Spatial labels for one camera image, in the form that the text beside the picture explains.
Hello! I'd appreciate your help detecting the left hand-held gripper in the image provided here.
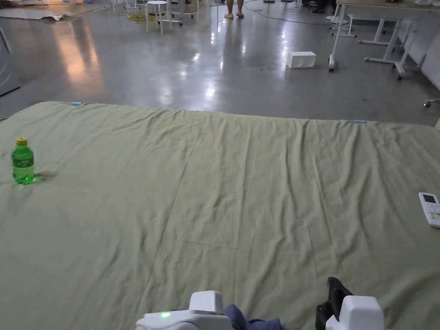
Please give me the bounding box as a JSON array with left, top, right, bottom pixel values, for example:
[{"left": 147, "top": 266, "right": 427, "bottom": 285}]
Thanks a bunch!
[{"left": 135, "top": 290, "right": 235, "bottom": 330}]

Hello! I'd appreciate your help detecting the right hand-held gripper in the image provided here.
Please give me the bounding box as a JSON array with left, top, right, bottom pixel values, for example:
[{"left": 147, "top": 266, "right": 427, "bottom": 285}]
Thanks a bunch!
[{"left": 315, "top": 276, "right": 385, "bottom": 330}]

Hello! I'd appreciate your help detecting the dark blue garment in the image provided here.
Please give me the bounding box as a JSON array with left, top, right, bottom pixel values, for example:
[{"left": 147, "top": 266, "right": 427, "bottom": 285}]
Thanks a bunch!
[{"left": 225, "top": 304, "right": 284, "bottom": 330}]

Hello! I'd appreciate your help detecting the bed with pale green sheet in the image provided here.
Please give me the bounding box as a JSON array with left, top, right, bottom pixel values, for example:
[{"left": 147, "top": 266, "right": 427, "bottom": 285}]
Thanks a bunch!
[{"left": 0, "top": 101, "right": 440, "bottom": 330}]

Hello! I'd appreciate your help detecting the white remote control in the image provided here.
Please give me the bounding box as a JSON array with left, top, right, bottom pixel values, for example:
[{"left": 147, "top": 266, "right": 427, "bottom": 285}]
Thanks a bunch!
[{"left": 418, "top": 192, "right": 440, "bottom": 229}]

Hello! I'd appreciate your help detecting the green bottle with yellow cap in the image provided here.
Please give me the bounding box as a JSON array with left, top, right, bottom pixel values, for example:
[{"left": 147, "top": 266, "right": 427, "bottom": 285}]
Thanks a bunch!
[{"left": 11, "top": 137, "right": 35, "bottom": 185}]

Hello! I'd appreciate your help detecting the white box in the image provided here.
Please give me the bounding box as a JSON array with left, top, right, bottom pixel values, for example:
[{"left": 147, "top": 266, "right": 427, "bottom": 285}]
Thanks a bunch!
[{"left": 286, "top": 51, "right": 317, "bottom": 69}]

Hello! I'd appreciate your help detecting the white leaning panel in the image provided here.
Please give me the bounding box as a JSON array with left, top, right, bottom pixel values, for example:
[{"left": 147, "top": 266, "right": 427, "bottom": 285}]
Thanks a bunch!
[{"left": 400, "top": 20, "right": 440, "bottom": 92}]

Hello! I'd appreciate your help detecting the white-legged table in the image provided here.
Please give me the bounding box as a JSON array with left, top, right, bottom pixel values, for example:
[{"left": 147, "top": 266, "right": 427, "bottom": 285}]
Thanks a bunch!
[{"left": 328, "top": 0, "right": 440, "bottom": 80}]

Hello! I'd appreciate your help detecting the white round stool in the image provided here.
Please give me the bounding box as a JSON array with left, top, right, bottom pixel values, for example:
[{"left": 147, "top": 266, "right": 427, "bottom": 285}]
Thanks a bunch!
[{"left": 146, "top": 0, "right": 173, "bottom": 34}]

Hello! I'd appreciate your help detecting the flat brown cardboard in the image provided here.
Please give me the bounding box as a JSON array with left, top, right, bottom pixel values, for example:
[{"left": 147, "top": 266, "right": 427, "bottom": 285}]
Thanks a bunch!
[{"left": 0, "top": 6, "right": 67, "bottom": 22}]

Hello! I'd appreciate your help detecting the yellow cable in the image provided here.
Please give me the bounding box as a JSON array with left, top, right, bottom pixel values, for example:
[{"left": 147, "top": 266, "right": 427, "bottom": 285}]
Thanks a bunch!
[{"left": 118, "top": 12, "right": 162, "bottom": 26}]

